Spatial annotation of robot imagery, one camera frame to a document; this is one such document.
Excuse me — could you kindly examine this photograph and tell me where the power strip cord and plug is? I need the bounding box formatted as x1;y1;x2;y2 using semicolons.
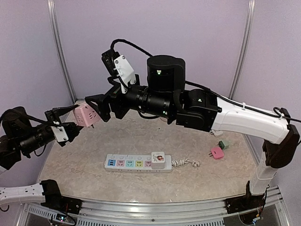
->
171;159;200;168

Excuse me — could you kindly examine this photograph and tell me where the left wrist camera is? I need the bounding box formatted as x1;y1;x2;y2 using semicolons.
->
51;121;69;142

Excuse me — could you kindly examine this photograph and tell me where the left aluminium frame post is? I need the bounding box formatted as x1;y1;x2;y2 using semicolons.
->
47;0;77;103

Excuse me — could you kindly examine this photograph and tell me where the front aluminium rail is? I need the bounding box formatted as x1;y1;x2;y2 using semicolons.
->
16;187;292;226

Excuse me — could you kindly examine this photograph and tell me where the aluminium frame post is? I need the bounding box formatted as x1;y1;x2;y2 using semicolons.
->
47;0;77;103
229;0;256;99

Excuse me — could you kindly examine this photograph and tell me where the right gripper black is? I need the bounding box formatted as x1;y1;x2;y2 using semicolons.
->
83;74;174;122

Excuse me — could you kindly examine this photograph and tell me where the white flat plug adapter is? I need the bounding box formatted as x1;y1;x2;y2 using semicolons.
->
210;130;223;137

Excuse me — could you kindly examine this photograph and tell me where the right aluminium frame post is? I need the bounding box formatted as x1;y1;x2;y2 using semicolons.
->
229;0;256;99

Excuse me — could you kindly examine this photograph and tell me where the pink flat plug adapter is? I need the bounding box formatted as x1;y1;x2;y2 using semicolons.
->
209;147;224;160

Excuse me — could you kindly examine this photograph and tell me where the pink cube socket adapter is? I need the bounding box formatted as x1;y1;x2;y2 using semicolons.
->
72;103;101;127

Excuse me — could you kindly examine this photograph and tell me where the white cube socket adapter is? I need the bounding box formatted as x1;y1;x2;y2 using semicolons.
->
151;152;166;170

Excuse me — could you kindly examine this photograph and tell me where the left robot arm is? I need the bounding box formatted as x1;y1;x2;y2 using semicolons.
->
0;105;82;214

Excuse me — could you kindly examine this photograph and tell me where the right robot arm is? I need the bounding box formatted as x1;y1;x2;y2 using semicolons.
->
85;55;301;213

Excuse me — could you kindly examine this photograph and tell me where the green plug adapter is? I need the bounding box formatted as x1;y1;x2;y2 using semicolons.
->
218;140;230;150

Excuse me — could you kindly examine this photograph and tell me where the white multicolour power strip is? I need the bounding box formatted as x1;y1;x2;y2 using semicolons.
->
104;153;172;173

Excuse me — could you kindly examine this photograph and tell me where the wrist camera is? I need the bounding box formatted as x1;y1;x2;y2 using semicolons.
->
102;49;137;94
51;121;69;142

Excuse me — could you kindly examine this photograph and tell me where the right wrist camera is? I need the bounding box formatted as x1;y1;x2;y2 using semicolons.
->
102;49;137;94

